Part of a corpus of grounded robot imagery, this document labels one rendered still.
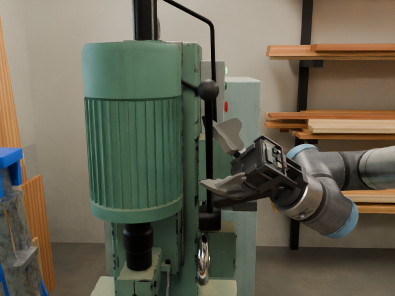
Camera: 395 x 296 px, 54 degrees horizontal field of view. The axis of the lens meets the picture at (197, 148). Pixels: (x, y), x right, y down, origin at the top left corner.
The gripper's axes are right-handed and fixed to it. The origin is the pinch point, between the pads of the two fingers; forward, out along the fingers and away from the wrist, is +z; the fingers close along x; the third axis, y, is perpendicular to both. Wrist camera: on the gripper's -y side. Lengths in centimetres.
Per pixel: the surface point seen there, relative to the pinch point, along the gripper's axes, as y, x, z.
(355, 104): -45, -182, -177
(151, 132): -3.1, -1.2, 7.5
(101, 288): -72, -2, -19
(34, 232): -189, -71, -18
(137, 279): -24.6, 13.6, -5.6
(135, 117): -2.5, -1.9, 11.2
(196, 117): -10.9, -21.2, -6.9
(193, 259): -33.7, -0.3, -25.3
